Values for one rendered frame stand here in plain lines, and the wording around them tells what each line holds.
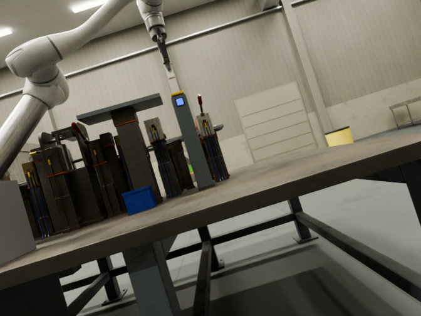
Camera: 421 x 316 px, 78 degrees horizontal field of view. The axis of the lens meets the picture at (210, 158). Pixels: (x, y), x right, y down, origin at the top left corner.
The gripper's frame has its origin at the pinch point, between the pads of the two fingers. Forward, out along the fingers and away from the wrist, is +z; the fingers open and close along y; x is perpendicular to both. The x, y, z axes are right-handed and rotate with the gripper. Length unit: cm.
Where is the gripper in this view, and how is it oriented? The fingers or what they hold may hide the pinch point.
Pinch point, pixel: (170, 71)
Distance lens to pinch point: 130.0
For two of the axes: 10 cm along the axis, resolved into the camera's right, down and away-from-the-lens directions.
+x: -9.5, 2.9, -1.0
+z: 3.0, 9.5, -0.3
